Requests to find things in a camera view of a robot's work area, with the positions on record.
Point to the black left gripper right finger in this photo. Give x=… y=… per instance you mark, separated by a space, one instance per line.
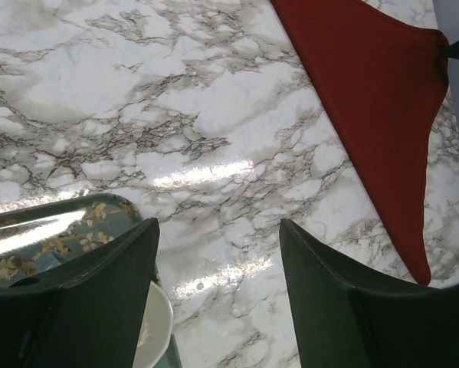
x=346 y=314

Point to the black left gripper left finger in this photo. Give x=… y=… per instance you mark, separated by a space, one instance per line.
x=84 y=313

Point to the red cloth napkin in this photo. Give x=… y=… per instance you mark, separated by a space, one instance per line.
x=381 y=83

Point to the white cup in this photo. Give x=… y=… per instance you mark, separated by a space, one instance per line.
x=156 y=329

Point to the floral metal tray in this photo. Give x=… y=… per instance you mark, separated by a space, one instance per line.
x=37 y=239

